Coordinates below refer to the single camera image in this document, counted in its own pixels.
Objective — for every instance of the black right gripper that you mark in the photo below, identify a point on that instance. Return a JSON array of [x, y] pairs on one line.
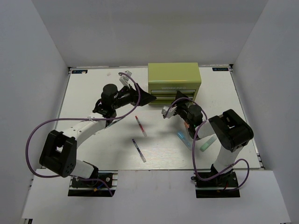
[[180, 103]]

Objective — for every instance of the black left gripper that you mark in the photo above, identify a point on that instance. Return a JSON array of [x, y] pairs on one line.
[[133, 94]]

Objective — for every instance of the green metal tool chest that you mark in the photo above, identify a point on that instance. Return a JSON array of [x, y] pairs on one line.
[[166, 79]]

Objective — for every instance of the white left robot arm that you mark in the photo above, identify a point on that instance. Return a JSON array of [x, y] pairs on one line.
[[60, 150]]

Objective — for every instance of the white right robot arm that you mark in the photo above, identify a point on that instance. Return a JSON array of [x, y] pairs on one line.
[[231, 130]]

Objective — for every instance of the blue cap marker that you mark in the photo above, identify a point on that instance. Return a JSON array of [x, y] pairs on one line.
[[185, 140]]

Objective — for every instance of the green refill pen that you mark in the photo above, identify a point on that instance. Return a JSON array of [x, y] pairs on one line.
[[114, 122]]

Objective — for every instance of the red refill pen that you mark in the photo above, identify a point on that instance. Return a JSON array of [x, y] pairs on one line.
[[141, 127]]

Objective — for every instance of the right corner label sticker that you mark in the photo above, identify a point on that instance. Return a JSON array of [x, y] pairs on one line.
[[220, 69]]

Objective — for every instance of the corner label sticker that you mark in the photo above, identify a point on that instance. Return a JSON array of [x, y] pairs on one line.
[[220, 69], [79, 71]]

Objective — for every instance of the green eraser stick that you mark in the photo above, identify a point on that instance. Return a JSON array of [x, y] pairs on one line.
[[208, 143]]

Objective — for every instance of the blue refill pen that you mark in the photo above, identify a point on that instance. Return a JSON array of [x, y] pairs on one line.
[[139, 151]]

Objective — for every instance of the left corner label sticker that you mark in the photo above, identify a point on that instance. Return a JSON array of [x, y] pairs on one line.
[[79, 71]]

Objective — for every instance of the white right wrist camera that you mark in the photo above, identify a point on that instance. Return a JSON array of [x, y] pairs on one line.
[[168, 112]]

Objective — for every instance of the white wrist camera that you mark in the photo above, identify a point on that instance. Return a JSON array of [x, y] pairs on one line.
[[168, 112], [124, 79]]

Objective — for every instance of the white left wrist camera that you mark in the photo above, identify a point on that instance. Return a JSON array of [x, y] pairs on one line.
[[124, 79]]

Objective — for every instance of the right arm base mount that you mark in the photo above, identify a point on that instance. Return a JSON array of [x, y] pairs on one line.
[[222, 186]]

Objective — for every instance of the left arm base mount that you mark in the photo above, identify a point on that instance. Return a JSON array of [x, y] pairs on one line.
[[104, 186]]

